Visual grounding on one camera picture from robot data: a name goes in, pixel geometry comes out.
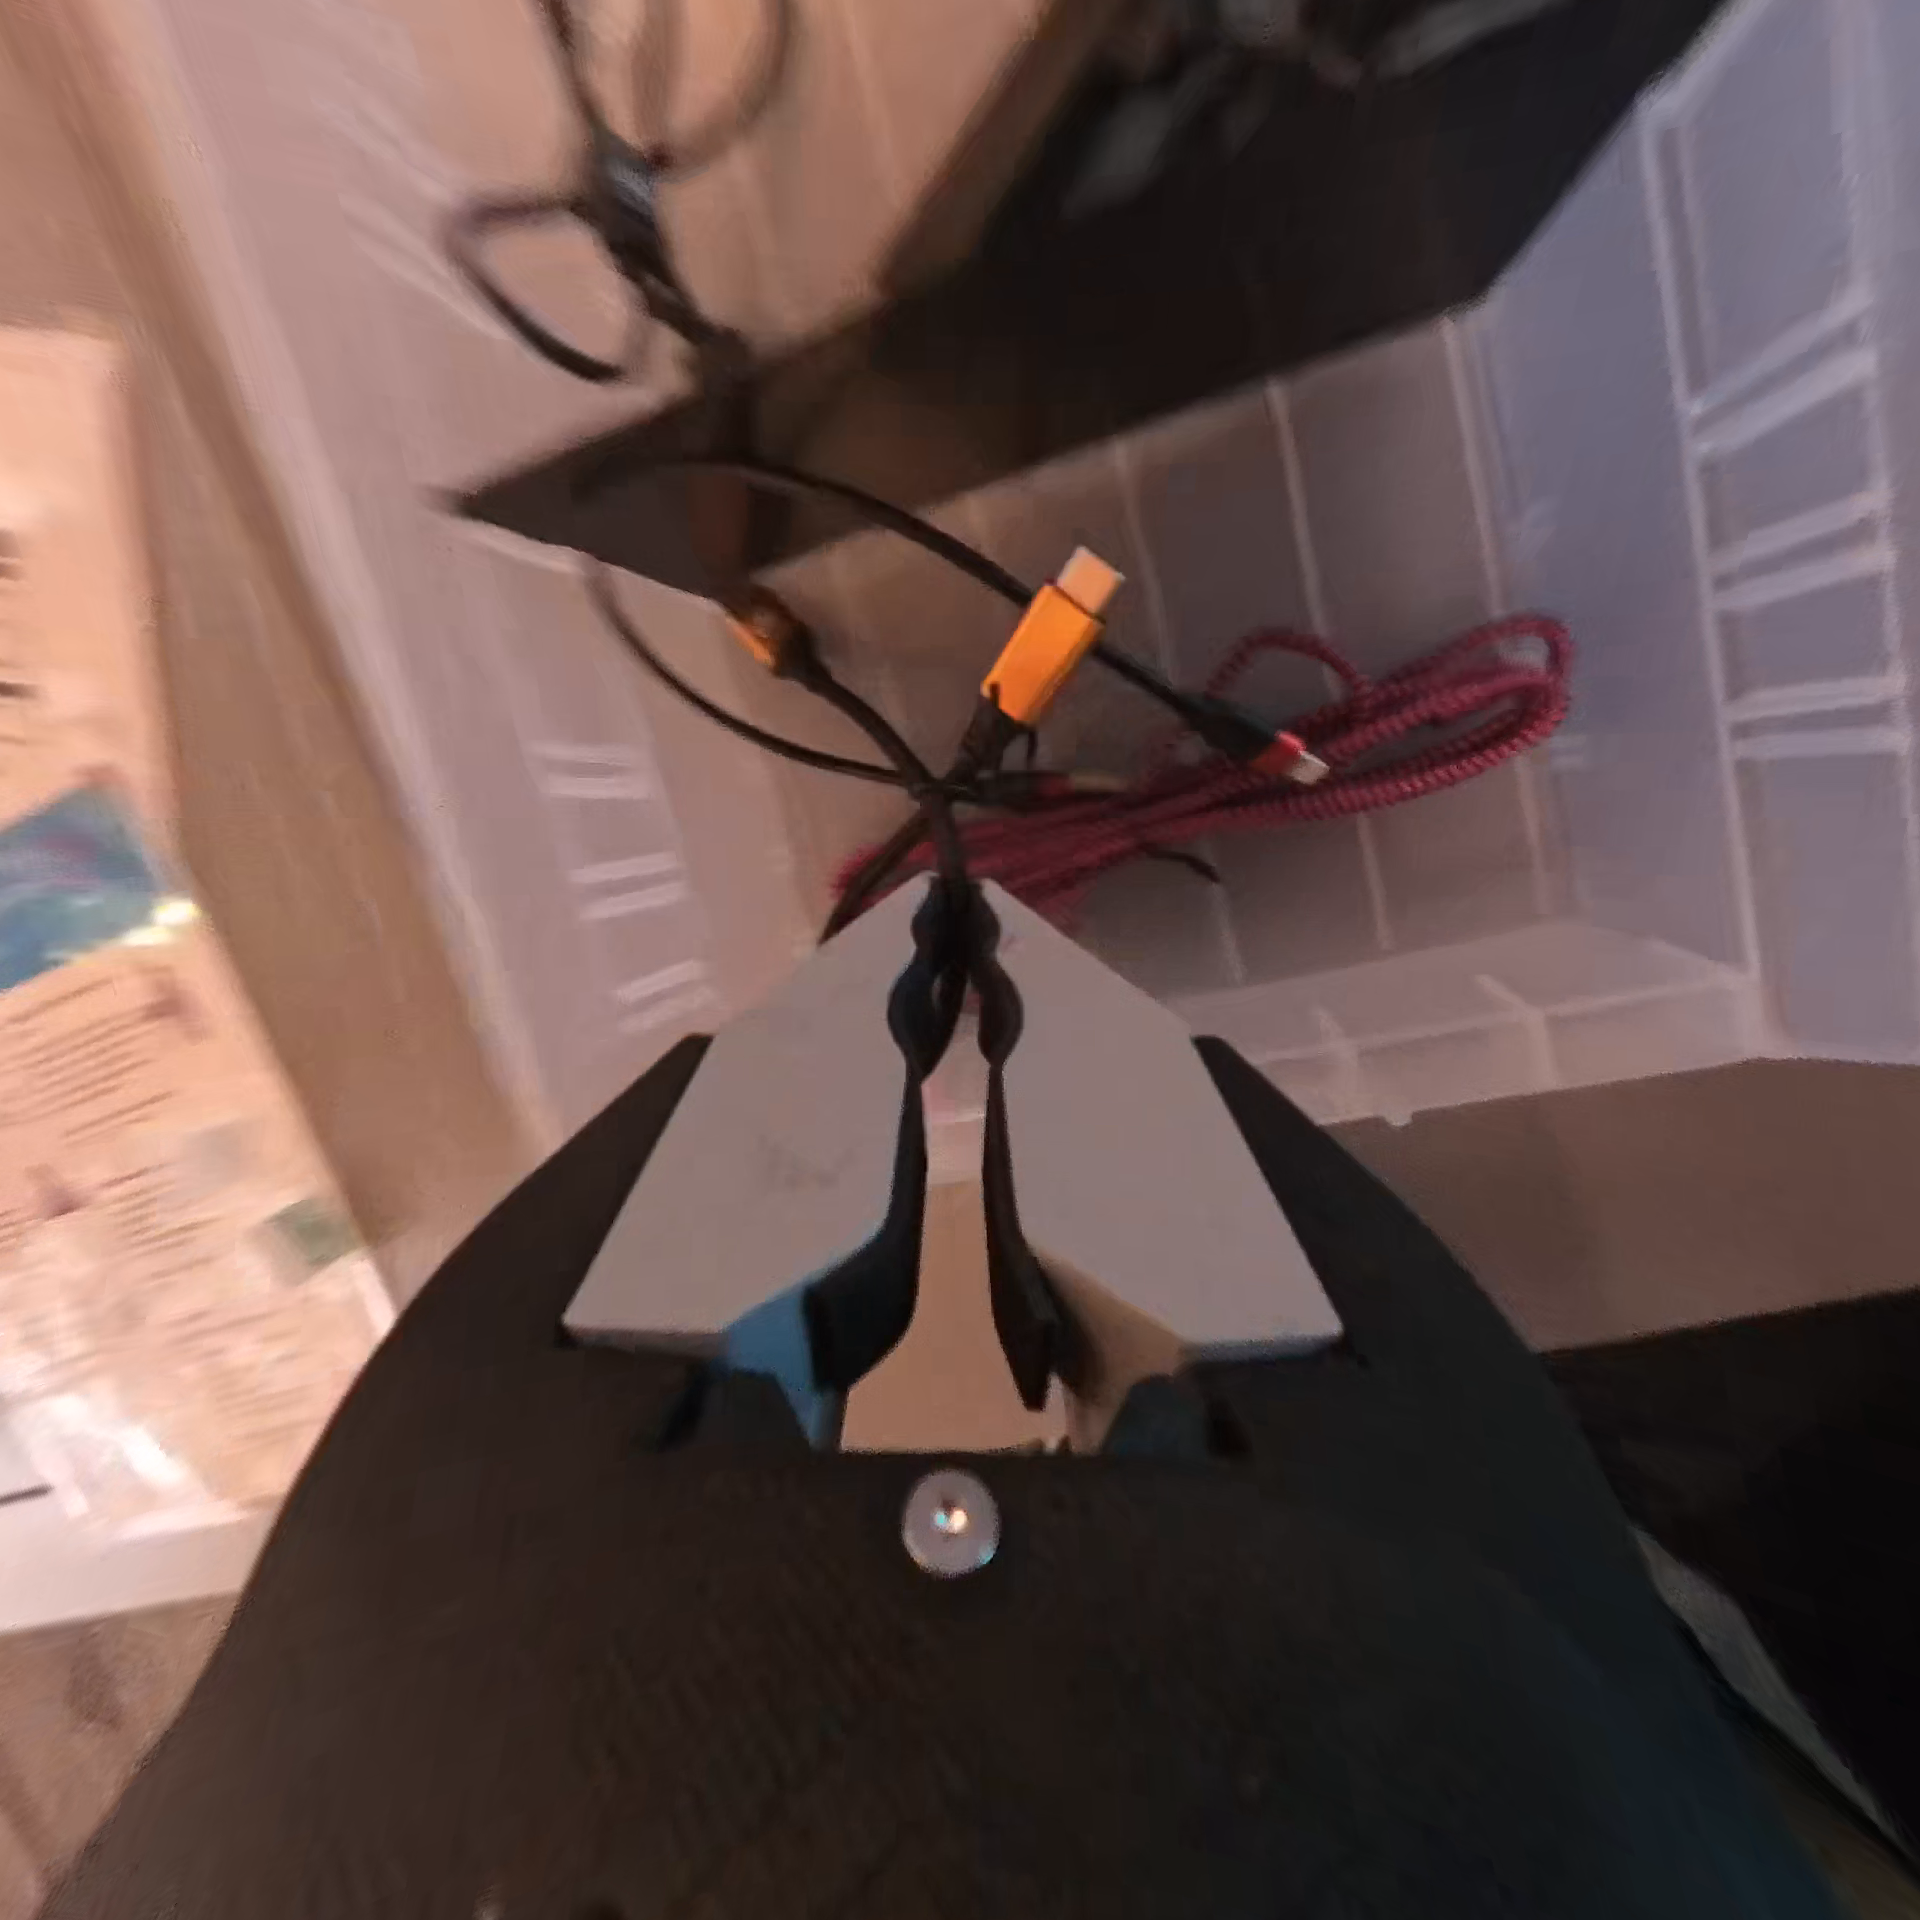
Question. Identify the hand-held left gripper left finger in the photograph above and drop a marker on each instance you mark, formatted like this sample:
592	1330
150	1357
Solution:
750	1170

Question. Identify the black divider board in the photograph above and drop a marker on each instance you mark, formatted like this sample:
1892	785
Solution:
1200	271

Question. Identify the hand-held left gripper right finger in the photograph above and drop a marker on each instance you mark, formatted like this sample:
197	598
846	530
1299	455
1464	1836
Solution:
1156	1170

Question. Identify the clear plastic bin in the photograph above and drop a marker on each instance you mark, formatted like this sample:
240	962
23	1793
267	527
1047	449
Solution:
1725	599

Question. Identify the printed instruction sheet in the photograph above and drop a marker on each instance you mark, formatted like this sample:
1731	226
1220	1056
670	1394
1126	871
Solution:
135	1199

